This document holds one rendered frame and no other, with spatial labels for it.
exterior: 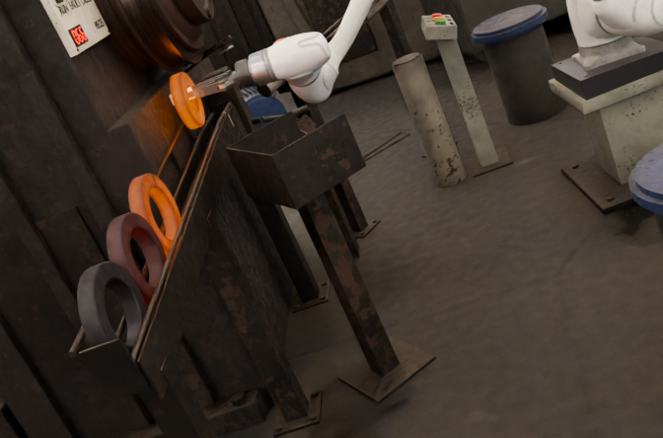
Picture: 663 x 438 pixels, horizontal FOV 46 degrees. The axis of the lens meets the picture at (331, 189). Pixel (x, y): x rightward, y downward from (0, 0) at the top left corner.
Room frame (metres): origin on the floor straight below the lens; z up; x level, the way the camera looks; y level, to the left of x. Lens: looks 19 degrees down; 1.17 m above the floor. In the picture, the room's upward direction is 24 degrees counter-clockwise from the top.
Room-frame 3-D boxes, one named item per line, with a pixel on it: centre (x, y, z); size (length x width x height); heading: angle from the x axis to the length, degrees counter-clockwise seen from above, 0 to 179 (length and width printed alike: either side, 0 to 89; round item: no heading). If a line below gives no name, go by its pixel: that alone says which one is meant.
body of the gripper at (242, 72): (2.11, 0.11, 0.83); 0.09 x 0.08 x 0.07; 80
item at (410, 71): (2.86, -0.45, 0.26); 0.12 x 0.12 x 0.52
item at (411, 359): (1.80, 0.05, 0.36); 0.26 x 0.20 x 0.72; 25
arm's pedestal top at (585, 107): (2.29, -0.94, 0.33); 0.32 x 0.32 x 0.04; 84
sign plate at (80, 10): (2.02, 0.40, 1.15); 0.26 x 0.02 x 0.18; 170
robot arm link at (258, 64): (2.09, 0.04, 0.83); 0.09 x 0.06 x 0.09; 170
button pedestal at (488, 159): (2.87, -0.61, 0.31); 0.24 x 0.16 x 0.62; 170
